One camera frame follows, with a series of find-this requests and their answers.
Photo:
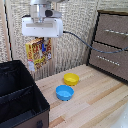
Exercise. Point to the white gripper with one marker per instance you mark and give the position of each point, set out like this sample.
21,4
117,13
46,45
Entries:
42,27

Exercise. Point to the orange granola bar box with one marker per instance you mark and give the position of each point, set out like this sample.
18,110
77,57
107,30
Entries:
39,53

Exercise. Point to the beige woven curtain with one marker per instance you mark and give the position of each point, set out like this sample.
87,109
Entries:
75,20

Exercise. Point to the yellow bowl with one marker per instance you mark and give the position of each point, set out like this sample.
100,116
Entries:
71,79

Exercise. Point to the blue bowl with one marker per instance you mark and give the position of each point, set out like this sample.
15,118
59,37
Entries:
64,92

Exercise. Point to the black fabric storage box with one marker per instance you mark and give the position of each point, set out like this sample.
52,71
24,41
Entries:
20,96

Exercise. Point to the brown drawer cabinet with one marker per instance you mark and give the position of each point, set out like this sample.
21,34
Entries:
111,56

